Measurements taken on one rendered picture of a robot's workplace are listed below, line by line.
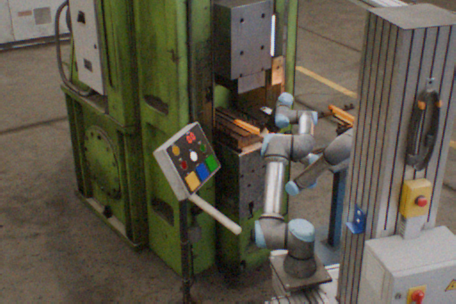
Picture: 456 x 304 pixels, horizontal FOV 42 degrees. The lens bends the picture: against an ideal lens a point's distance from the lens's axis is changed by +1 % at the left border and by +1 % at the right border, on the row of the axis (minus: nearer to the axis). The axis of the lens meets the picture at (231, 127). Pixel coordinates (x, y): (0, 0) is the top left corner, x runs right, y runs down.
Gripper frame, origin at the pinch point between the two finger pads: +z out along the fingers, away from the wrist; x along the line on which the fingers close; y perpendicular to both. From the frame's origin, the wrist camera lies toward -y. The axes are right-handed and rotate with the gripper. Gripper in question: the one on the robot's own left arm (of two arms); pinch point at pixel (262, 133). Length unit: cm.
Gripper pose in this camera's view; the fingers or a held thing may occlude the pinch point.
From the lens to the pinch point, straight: 343.0
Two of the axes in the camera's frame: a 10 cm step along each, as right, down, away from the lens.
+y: 5.5, 7.4, -3.9
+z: -3.1, 6.1, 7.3
